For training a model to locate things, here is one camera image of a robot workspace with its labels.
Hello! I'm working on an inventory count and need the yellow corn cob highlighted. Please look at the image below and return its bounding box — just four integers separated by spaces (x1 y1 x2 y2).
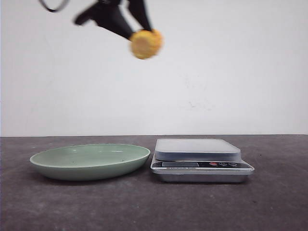
129 29 163 59

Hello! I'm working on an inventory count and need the silver digital kitchen scale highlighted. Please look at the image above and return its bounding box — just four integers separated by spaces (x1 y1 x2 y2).
151 138 255 183

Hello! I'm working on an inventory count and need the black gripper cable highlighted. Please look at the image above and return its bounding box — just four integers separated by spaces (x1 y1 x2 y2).
38 0 69 13

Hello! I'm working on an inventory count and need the pale green plate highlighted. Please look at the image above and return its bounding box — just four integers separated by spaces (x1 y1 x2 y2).
29 144 151 181

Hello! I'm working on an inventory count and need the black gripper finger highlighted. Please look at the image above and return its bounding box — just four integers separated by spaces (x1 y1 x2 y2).
128 0 152 31
74 4 133 40

